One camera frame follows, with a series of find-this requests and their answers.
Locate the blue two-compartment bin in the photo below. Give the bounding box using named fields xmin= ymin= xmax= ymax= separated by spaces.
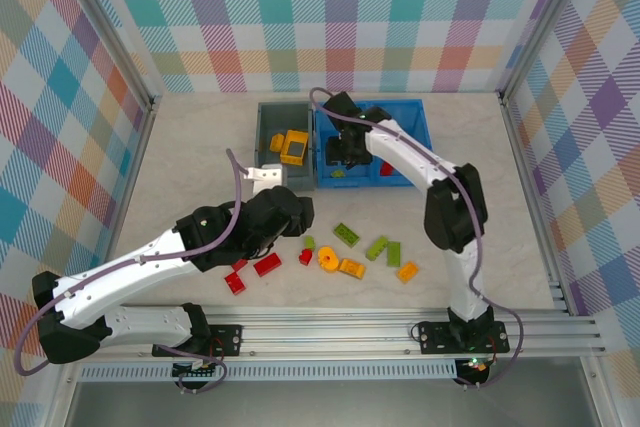
xmin=312 ymin=99 xmax=434 ymax=191

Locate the yellow lego window frame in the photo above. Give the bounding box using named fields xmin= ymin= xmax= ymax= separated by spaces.
xmin=279 ymin=130 xmax=310 ymax=166

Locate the round yellow lego piece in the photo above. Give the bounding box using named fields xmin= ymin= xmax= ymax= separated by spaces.
xmin=317 ymin=245 xmax=340 ymax=273

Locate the grey plastic bin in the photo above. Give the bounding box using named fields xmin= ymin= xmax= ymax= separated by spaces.
xmin=255 ymin=101 xmax=317 ymax=192

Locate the small electronics board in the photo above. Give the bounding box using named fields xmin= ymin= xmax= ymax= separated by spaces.
xmin=171 ymin=360 xmax=224 ymax=382
xmin=457 ymin=356 xmax=492 ymax=374

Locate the grey metal sheet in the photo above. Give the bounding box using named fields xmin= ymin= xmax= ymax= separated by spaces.
xmin=64 ymin=380 xmax=601 ymax=427

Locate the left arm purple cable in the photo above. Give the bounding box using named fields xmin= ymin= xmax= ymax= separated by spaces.
xmin=13 ymin=148 xmax=251 ymax=394

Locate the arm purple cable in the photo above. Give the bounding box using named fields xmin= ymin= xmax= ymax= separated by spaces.
xmin=308 ymin=86 xmax=526 ymax=392
xmin=13 ymin=148 xmax=251 ymax=394

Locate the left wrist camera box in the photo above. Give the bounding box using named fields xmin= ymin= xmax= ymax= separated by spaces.
xmin=243 ymin=165 xmax=287 ymax=194

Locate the wide aluminium base rail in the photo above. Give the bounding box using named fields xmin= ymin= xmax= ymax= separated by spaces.
xmin=53 ymin=305 xmax=607 ymax=362

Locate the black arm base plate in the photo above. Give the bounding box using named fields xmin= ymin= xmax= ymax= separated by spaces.
xmin=417 ymin=320 xmax=511 ymax=355
xmin=151 ymin=324 xmax=245 ymax=359

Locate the aluminium side rail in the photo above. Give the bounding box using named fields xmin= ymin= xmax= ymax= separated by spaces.
xmin=498 ymin=94 xmax=575 ymax=318
xmin=102 ymin=96 xmax=161 ymax=268

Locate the slotted grey cable duct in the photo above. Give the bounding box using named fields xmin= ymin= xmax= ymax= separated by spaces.
xmin=78 ymin=364 xmax=460 ymax=383

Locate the aluminium frame post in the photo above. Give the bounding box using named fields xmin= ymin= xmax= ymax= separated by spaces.
xmin=58 ymin=0 xmax=164 ymax=111
xmin=497 ymin=0 xmax=601 ymax=106

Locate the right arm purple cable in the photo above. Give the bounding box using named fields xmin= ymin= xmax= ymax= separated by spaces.
xmin=308 ymin=86 xmax=526 ymax=392

